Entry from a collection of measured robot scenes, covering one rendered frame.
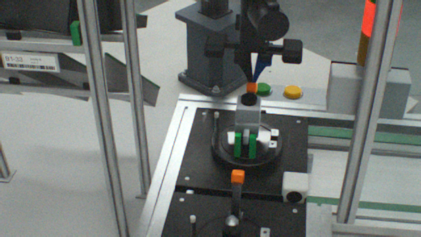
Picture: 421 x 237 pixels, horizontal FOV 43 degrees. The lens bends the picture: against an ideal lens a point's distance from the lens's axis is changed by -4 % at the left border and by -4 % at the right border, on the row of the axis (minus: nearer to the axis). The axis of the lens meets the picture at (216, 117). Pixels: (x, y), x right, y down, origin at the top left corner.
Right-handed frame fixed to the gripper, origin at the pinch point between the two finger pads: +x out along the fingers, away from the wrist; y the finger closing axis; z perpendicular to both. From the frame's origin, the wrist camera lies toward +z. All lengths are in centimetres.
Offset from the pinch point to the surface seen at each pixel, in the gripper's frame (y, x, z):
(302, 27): -16, 107, 226
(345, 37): -43, 107, 217
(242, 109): 0.8, 0.4, -12.6
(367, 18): -16.9, -24.7, -23.2
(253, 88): -0.5, 2.0, -3.2
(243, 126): 0.4, 3.6, -13.3
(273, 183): -5.9, 11.9, -18.9
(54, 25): 26.9, -22.7, -27.5
